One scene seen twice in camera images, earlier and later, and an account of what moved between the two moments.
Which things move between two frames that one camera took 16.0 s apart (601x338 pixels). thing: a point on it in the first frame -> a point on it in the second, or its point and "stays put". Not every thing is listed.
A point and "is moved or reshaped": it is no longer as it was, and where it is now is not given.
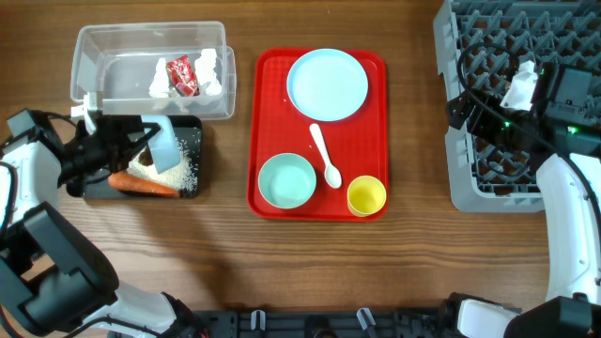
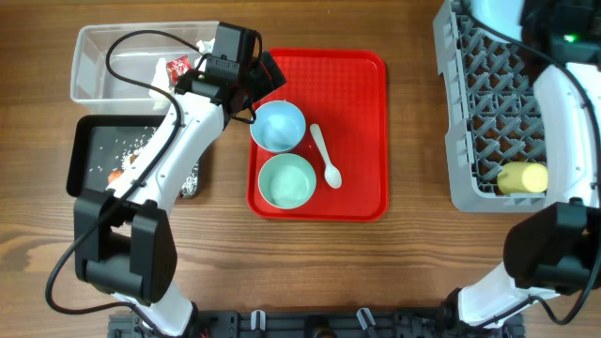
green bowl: (286, 180) stays put
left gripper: (116, 143) -> (266, 84)
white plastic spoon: (331, 175) stays put
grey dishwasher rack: (478, 46) stays put
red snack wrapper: (183, 77) stays put
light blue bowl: (162, 145) is moved or reshaped
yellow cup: (366, 196) -> (522, 177)
